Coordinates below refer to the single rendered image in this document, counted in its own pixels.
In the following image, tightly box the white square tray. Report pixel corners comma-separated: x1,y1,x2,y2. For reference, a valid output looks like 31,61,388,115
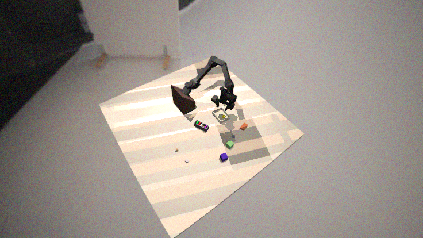
212,107,230,124

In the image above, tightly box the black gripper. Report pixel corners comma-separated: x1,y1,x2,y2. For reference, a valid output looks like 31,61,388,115
211,95,235,111

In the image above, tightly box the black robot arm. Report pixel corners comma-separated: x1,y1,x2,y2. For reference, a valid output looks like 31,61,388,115
180,56,238,104

